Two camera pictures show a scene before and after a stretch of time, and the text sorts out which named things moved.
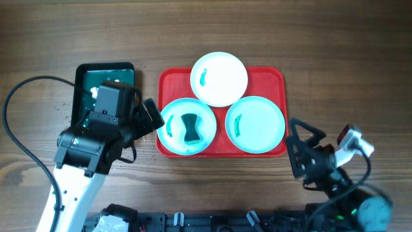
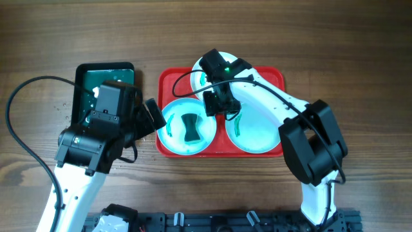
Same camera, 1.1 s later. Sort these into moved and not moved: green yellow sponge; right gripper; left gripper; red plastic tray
Moved: right gripper
Not moved: red plastic tray; green yellow sponge; left gripper
